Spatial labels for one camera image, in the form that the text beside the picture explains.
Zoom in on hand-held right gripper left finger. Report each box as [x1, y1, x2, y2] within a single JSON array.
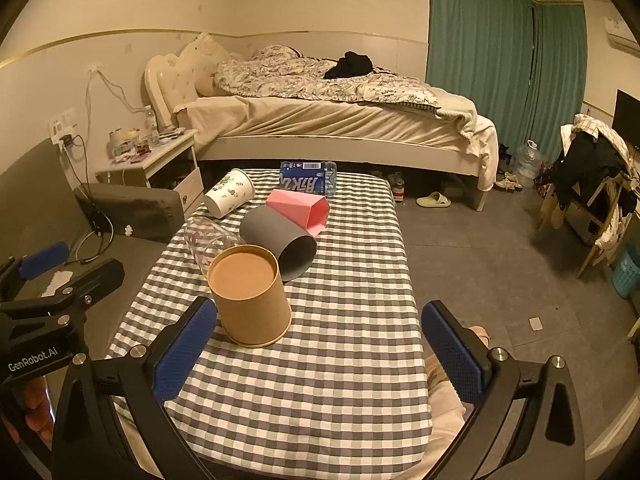
[[51, 296, 218, 480]]

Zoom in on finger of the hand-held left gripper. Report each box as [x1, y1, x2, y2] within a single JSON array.
[[0, 241, 70, 302], [47, 258, 126, 322]]

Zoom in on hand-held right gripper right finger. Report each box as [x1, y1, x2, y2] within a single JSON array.
[[421, 300, 587, 480]]

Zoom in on brown paper cup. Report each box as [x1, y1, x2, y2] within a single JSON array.
[[206, 244, 292, 349]]

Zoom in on clear glass cup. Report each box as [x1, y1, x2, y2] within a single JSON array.
[[184, 217, 248, 281]]

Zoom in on grey cup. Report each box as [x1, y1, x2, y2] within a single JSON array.
[[239, 207, 319, 282]]

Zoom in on white green-print paper cup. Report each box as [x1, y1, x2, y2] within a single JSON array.
[[202, 168, 256, 219]]

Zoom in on pink cup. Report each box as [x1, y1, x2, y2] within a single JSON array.
[[265, 189, 331, 237]]

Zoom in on person's left hand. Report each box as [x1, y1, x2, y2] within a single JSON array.
[[24, 377, 55, 445]]

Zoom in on dark grey case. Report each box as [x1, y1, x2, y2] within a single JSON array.
[[75, 183, 185, 243]]

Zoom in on grey white checkered tablecloth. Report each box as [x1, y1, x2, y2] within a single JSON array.
[[107, 167, 433, 480]]

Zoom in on white nightstand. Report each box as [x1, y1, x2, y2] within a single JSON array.
[[95, 129, 205, 208]]

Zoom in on pile of small cosmetics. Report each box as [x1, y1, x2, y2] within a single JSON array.
[[111, 127, 186, 163]]

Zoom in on wooden chair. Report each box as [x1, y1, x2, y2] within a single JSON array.
[[537, 170, 637, 281]]

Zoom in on beige shoes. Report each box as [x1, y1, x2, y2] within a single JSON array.
[[494, 172, 524, 194]]

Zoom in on white storage box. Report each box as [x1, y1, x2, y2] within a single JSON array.
[[565, 200, 609, 246]]

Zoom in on blue laundry basket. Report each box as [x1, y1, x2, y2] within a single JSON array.
[[611, 247, 640, 301]]

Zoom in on large clear water jug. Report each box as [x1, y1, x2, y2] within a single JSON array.
[[512, 140, 544, 189]]

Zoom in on blue label water bottle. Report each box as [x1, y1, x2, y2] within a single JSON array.
[[279, 160, 338, 198]]

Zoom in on white bed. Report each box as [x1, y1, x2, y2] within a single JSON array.
[[144, 52, 499, 212]]

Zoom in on black jacket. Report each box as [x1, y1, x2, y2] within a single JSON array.
[[551, 132, 627, 211]]

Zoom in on cream pillow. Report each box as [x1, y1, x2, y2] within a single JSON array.
[[178, 32, 232, 97]]

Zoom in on beige blanket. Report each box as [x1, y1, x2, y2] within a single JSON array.
[[430, 87, 498, 161]]

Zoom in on plaid shirt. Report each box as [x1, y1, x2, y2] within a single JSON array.
[[560, 114, 632, 162]]

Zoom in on floral duvet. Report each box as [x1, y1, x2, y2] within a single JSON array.
[[214, 44, 441, 110]]

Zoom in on black television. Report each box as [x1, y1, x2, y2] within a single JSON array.
[[614, 89, 640, 151]]

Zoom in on green curtain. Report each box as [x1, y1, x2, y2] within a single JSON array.
[[530, 2, 588, 163], [426, 0, 537, 107]]

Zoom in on black garment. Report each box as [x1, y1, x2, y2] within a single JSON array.
[[324, 51, 375, 81]]

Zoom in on white air conditioner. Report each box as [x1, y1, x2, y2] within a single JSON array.
[[602, 15, 640, 53]]

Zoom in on black cable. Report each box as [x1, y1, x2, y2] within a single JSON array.
[[62, 135, 110, 267]]

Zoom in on white wall socket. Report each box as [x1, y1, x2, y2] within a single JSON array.
[[49, 107, 79, 144]]

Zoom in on white cable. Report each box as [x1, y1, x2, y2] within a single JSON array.
[[85, 66, 148, 133]]

